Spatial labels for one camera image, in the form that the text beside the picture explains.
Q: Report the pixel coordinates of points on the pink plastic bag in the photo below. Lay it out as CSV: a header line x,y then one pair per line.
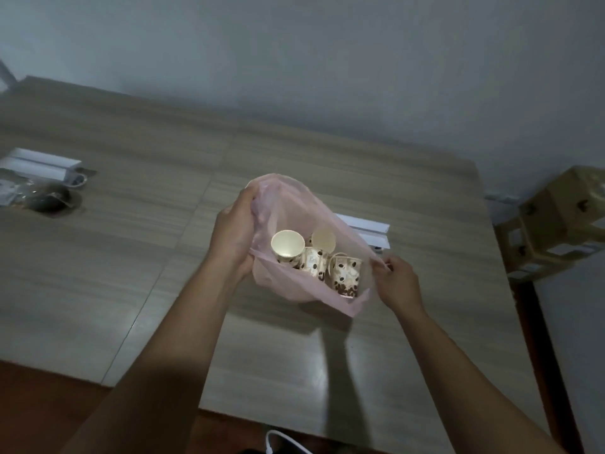
x,y
288,283

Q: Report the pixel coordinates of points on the spotted paper cup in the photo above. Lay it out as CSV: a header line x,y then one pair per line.
x,y
287,245
345,276
317,260

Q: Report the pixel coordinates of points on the person's right thumb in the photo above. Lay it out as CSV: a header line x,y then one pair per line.
x,y
378,271

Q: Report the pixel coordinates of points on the person's left hand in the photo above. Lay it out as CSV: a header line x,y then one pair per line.
x,y
231,236

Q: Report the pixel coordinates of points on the clear plastic packet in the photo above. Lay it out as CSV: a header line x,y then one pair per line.
x,y
12,191

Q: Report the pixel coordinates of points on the white long box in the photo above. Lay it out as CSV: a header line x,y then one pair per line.
x,y
38,163
366,229

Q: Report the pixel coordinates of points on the black round object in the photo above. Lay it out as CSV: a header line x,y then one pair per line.
x,y
49,199

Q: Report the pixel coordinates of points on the wooden stool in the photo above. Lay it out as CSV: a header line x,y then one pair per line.
x,y
553,222

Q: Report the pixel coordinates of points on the person's right forearm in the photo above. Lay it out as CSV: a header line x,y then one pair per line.
x,y
472,382

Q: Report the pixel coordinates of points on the person's left fingers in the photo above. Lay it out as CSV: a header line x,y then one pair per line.
x,y
247,197

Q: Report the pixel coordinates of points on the person's left forearm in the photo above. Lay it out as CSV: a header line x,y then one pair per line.
x,y
160,364

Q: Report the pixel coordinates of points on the person's right hand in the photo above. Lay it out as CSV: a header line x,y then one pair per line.
x,y
399,286

